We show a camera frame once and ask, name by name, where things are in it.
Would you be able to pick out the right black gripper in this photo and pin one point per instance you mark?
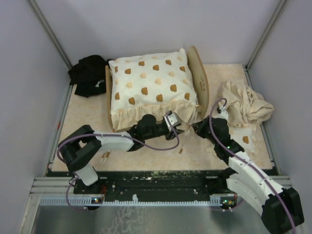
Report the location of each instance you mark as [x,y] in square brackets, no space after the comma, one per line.
[198,127]

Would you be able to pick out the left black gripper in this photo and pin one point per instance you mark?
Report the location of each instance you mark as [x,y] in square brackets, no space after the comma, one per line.
[170,135]

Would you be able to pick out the wooden pet bed frame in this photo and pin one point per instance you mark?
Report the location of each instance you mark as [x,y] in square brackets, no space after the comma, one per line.
[200,78]

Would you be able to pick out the bear print white cushion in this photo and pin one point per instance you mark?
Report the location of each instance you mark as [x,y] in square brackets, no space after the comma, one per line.
[151,92]

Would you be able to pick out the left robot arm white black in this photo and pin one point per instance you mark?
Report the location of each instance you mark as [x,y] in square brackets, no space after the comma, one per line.
[77,150]

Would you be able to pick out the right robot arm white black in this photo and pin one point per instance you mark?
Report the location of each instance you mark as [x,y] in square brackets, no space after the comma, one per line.
[280,208]

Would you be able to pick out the small bear print cloth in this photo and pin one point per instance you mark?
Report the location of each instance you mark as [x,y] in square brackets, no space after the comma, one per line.
[246,137]

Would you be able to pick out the cream crumpled blanket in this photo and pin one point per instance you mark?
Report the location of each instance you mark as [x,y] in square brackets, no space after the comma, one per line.
[244,105]

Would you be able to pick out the black cloth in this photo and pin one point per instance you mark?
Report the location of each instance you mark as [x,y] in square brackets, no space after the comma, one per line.
[89,76]

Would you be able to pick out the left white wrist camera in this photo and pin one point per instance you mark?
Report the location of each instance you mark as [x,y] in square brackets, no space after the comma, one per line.
[171,119]

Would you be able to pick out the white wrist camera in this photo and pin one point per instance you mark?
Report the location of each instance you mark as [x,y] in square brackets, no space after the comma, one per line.
[171,119]
[222,113]

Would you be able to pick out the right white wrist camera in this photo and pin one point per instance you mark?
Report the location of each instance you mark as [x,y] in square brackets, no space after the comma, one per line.
[222,113]

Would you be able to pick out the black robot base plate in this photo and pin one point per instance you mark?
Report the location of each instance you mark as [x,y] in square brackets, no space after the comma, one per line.
[157,186]

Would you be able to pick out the right aluminium corner rail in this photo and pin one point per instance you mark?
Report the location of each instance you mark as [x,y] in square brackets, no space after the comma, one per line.
[265,35]

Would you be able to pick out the aluminium corner rail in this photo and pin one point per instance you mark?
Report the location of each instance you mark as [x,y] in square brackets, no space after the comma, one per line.
[50,32]
[265,35]

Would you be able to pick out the left aluminium corner rail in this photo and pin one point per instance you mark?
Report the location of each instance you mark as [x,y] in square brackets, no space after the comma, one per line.
[50,32]

